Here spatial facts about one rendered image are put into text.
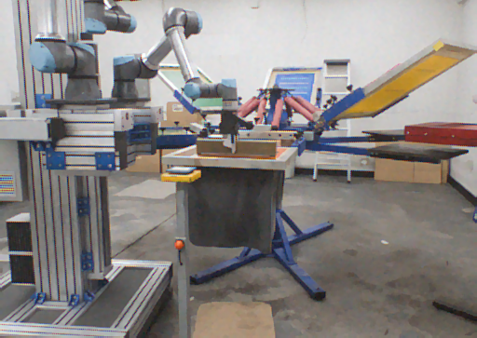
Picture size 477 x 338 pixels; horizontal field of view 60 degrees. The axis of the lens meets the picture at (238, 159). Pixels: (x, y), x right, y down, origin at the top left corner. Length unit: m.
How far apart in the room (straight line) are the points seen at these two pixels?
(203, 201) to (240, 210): 0.19
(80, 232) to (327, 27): 5.12
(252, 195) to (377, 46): 4.83
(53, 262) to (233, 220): 0.94
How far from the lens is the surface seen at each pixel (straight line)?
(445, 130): 2.41
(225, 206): 2.02
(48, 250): 2.34
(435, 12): 6.68
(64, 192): 2.21
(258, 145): 2.02
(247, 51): 6.71
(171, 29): 2.10
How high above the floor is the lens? 1.29
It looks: 9 degrees down
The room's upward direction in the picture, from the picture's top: straight up
